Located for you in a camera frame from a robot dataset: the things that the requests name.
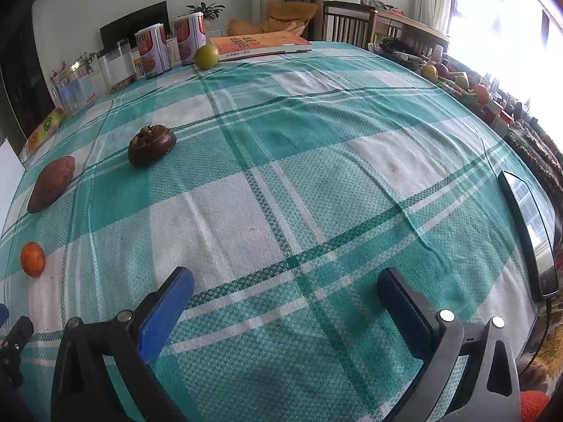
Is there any orange book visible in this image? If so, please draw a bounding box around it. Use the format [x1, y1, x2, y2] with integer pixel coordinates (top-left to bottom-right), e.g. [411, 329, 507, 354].
[209, 32, 312, 62]

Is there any leafy potted plant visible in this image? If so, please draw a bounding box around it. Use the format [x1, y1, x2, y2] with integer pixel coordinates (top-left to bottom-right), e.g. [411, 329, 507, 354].
[186, 2, 225, 23]

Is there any red printed can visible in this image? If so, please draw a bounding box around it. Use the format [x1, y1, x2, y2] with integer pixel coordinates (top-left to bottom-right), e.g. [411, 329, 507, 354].
[134, 23, 172, 80]
[173, 12, 207, 66]

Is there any bright orange tangerine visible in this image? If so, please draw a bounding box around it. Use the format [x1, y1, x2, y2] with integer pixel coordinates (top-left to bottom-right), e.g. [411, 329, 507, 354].
[20, 242, 46, 278]

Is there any green citrus fruit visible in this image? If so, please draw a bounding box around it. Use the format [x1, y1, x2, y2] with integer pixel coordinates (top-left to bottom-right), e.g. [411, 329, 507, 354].
[194, 44, 220, 70]

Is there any orange lounge chair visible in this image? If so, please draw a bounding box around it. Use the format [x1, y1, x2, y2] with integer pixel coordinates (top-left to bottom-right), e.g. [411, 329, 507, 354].
[227, 0, 318, 40]

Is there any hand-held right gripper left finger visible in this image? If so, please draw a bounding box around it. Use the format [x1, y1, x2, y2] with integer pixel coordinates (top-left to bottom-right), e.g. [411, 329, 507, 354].
[51, 266, 195, 422]

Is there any glass jar with black lid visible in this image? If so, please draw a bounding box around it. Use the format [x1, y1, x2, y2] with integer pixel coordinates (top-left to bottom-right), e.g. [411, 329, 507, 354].
[97, 39, 137, 94]

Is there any orange fleece clothing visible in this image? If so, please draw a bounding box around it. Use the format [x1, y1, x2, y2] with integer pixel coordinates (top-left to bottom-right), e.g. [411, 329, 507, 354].
[520, 390, 551, 422]

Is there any dark brown water chestnut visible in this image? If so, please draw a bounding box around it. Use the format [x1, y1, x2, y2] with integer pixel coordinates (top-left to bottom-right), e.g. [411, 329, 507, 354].
[128, 124, 177, 168]

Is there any black television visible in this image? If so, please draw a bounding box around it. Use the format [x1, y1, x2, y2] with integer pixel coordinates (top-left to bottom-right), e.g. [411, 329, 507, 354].
[100, 1, 170, 51]

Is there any green plant with white vase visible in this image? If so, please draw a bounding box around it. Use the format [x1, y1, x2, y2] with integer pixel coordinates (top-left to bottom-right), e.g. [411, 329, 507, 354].
[50, 53, 97, 81]

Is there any wooden side table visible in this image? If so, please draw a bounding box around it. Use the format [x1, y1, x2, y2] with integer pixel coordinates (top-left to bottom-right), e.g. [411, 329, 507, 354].
[374, 6, 450, 53]

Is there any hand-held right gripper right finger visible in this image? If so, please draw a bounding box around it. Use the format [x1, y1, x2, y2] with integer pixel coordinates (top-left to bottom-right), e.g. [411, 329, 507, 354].
[377, 267, 522, 422]

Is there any teal checked tablecloth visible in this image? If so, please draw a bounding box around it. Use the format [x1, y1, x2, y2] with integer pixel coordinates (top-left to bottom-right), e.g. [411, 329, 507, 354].
[0, 40, 556, 422]

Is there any window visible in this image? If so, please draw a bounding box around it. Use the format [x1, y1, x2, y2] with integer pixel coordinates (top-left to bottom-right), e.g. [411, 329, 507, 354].
[449, 0, 563, 110]

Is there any plump sweet potato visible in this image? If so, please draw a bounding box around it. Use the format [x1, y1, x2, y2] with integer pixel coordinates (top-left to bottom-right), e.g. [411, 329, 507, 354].
[27, 157, 76, 214]

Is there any black phone cable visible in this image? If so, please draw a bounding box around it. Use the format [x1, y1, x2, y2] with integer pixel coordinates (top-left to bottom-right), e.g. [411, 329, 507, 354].
[518, 296, 552, 376]

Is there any glass jar with gold lid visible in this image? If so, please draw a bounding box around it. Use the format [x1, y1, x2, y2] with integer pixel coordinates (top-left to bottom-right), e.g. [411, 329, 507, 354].
[53, 64, 95, 117]

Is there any fruit print tissue pack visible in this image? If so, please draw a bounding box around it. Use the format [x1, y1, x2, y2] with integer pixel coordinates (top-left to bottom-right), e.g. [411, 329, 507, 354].
[26, 108, 67, 155]

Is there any black smartphone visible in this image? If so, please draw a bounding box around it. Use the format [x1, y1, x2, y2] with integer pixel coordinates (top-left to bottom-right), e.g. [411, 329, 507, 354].
[498, 170, 559, 302]

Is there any white box with cardboard bottom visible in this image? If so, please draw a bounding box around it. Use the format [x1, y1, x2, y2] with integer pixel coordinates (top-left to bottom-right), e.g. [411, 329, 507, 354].
[0, 138, 26, 229]

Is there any wooden slatted chair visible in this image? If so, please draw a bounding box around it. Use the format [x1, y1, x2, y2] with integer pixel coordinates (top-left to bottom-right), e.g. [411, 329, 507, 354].
[323, 1, 378, 47]

